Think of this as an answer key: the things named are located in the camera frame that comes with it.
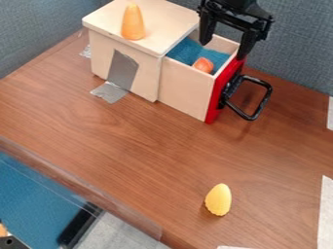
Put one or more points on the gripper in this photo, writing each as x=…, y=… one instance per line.
x=236, y=11

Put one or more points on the orange toy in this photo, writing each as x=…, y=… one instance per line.
x=203, y=64

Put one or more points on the drawer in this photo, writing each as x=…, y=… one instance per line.
x=203, y=84

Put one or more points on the orange toy carrot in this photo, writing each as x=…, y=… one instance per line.
x=132, y=22

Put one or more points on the yellow toy corn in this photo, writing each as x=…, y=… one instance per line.
x=218, y=199

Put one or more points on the blue cloth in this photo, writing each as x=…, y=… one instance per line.
x=195, y=53

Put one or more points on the cabinet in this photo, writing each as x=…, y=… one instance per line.
x=130, y=48

